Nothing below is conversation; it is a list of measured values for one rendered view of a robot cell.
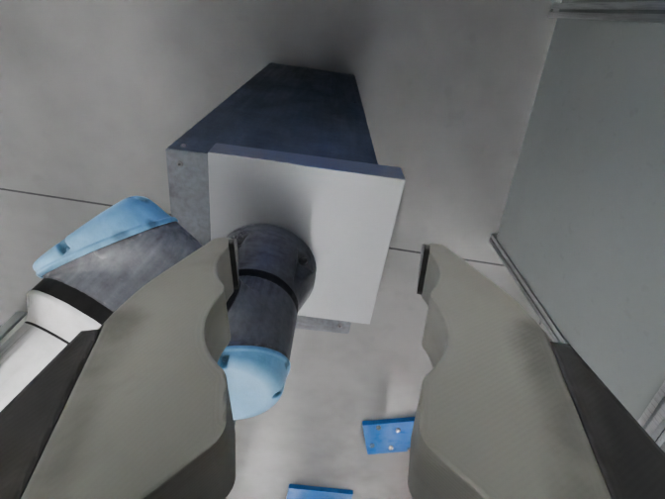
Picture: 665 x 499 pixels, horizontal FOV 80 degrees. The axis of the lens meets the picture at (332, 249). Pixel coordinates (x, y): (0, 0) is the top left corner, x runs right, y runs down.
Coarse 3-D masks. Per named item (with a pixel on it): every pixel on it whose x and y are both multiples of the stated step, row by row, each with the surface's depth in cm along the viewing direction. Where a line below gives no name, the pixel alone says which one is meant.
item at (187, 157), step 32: (256, 96) 90; (288, 96) 95; (320, 96) 100; (352, 96) 106; (192, 128) 64; (224, 128) 66; (256, 128) 69; (288, 128) 71; (320, 128) 74; (352, 128) 77; (192, 160) 55; (352, 160) 60; (192, 192) 58; (192, 224) 60; (320, 320) 70
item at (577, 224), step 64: (576, 0) 118; (640, 0) 93; (576, 64) 117; (640, 64) 92; (576, 128) 116; (640, 128) 92; (512, 192) 156; (576, 192) 115; (640, 192) 91; (512, 256) 155; (576, 256) 114; (640, 256) 91; (576, 320) 113; (640, 320) 90; (640, 384) 90
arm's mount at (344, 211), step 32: (224, 160) 51; (256, 160) 51; (288, 160) 52; (320, 160) 53; (224, 192) 53; (256, 192) 53; (288, 192) 53; (320, 192) 53; (352, 192) 53; (384, 192) 52; (224, 224) 56; (288, 224) 56; (320, 224) 55; (352, 224) 55; (384, 224) 55; (320, 256) 58; (352, 256) 58; (384, 256) 58; (320, 288) 61; (352, 288) 61; (352, 320) 65
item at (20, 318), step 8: (16, 312) 199; (24, 312) 199; (8, 320) 194; (16, 320) 194; (24, 320) 195; (0, 328) 189; (8, 328) 189; (16, 328) 190; (0, 336) 185; (8, 336) 186; (0, 344) 181
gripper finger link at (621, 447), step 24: (576, 360) 8; (576, 384) 7; (600, 384) 7; (576, 408) 7; (600, 408) 7; (624, 408) 7; (600, 432) 6; (624, 432) 6; (600, 456) 6; (624, 456) 6; (648, 456) 6; (624, 480) 6; (648, 480) 6
